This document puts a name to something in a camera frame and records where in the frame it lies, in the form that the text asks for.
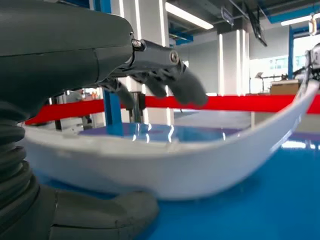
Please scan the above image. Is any red barrier belt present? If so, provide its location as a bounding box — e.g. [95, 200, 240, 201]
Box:
[25, 94, 320, 126]

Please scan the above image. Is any metal barrier stanchion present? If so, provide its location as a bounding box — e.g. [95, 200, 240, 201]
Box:
[128, 92, 146, 124]

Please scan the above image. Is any ceiling light strip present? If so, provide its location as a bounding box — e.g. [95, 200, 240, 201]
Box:
[280, 12, 320, 27]
[165, 1, 214, 31]

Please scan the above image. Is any brown wooden crate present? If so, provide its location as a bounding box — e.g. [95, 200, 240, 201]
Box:
[269, 79, 300, 96]

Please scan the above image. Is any black hanging screen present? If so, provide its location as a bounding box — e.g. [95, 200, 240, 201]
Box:
[244, 2, 268, 47]

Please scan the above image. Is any white square building pillar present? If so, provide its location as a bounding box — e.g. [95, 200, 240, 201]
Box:
[111, 0, 175, 127]
[217, 29, 251, 97]

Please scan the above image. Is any hanging ceiling sign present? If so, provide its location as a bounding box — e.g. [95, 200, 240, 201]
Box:
[220, 5, 235, 27]

